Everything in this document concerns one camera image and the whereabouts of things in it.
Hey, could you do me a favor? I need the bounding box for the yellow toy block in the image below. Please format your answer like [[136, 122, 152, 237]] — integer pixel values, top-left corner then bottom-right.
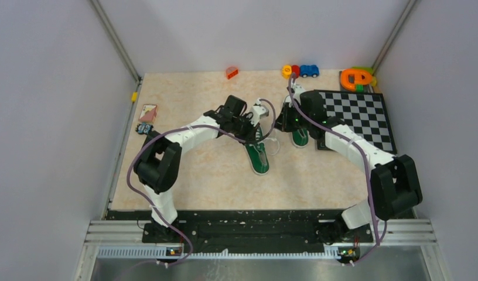
[[281, 65, 292, 79]]

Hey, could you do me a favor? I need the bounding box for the pink tangram puzzle box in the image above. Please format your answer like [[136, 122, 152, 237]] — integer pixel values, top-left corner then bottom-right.
[[139, 104, 158, 124]]

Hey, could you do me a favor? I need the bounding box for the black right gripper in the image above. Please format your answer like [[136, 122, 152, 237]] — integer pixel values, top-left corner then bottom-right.
[[272, 102, 312, 132]]

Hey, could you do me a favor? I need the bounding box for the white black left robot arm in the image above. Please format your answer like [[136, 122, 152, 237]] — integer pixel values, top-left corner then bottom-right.
[[130, 95, 269, 242]]

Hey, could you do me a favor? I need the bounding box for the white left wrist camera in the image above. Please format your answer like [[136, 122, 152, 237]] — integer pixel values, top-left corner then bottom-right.
[[250, 99, 269, 126]]

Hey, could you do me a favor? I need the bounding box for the green canvas sneaker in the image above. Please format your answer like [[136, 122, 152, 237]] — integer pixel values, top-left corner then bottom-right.
[[244, 137, 280, 176], [291, 128, 309, 148]]

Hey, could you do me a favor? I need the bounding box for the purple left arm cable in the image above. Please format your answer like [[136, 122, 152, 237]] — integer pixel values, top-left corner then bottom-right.
[[125, 98, 278, 268]]

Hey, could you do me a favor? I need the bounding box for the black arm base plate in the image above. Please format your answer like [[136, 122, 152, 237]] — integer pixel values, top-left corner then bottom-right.
[[105, 209, 416, 257]]

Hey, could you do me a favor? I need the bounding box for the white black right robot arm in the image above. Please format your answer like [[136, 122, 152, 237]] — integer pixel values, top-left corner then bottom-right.
[[275, 91, 423, 242]]

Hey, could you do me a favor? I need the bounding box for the blue toy car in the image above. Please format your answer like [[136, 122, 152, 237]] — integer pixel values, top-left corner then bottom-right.
[[299, 64, 320, 78]]

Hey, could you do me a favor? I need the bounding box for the aluminium frame rail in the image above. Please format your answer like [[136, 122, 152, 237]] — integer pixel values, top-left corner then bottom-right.
[[76, 218, 451, 280]]

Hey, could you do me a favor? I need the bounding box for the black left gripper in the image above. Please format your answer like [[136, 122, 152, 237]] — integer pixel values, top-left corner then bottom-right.
[[230, 113, 260, 146]]

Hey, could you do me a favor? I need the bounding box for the black white chessboard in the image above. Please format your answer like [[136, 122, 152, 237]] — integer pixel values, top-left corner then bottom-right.
[[318, 90, 397, 154]]

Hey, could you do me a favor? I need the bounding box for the red toy block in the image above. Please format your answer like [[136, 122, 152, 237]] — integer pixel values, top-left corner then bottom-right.
[[291, 65, 300, 78]]

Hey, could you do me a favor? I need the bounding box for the orange toy brick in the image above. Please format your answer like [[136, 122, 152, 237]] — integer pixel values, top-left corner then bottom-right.
[[225, 66, 239, 80]]

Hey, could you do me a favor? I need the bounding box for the yellow clip on frame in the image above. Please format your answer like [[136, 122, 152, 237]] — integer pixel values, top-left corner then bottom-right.
[[131, 92, 138, 102]]

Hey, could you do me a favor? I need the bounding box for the orange green ring toy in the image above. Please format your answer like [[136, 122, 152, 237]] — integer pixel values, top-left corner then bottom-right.
[[339, 67, 377, 92]]

